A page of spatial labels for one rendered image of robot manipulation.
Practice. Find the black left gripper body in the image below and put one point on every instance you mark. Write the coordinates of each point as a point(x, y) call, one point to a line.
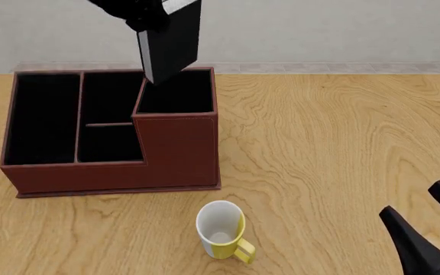
point(136, 13)

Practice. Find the black book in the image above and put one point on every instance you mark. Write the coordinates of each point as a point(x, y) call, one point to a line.
point(174, 43)

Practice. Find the red-brown desk caddy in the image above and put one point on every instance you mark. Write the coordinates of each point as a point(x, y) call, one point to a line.
point(174, 149)

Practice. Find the white and yellow mug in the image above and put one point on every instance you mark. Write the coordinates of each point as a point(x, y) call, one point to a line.
point(220, 229)

